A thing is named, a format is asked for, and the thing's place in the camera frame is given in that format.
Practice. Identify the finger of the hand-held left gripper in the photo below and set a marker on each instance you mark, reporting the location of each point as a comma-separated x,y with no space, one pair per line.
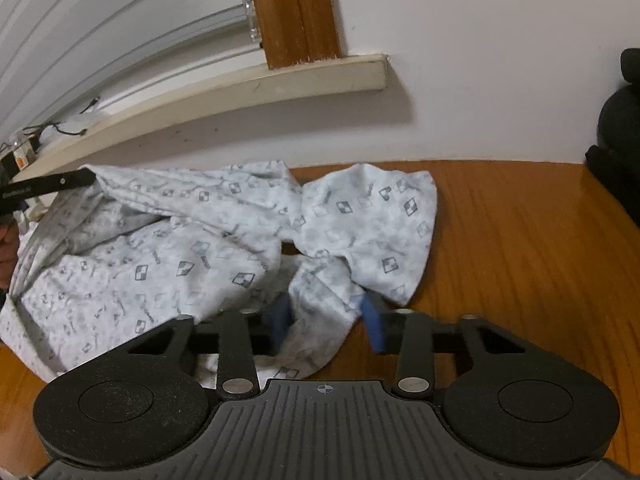
50,184

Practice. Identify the beige windowsill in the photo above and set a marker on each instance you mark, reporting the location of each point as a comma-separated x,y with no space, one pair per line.
250,85

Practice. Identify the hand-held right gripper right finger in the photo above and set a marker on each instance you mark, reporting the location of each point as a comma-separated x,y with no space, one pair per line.
374,325

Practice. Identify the wooden window frame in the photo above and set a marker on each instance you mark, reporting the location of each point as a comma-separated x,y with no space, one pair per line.
295,10

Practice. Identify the clear jar orange label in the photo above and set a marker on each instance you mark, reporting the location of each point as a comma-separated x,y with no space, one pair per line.
21,161

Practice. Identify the grey window blind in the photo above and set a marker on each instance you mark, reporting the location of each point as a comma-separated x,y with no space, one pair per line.
100,10

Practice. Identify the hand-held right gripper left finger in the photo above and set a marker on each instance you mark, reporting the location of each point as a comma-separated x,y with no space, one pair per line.
276,322

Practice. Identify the white patterned garment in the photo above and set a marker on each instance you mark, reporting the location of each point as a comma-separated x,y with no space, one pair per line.
175,240

